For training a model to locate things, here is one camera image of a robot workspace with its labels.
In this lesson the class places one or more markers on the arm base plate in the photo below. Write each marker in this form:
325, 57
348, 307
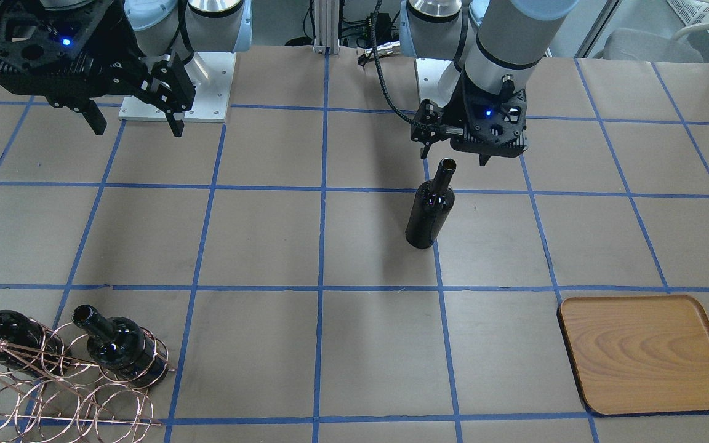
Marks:
203, 86
437, 80

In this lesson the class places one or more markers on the aluminium frame post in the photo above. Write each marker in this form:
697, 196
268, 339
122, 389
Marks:
326, 22

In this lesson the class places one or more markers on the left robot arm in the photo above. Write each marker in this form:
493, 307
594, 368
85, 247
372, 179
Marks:
493, 48

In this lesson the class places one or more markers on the dark wine bottle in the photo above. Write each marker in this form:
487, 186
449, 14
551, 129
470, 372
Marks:
432, 203
18, 329
121, 348

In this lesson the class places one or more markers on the wooden tray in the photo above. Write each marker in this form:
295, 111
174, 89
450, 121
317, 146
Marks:
638, 354

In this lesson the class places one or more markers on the copper wire bottle basket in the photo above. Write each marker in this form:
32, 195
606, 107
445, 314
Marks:
67, 397

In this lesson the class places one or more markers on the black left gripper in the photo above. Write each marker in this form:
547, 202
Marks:
456, 113

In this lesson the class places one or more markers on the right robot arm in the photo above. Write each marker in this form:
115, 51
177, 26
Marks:
187, 27

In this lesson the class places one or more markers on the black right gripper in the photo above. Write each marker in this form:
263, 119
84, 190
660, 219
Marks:
125, 60

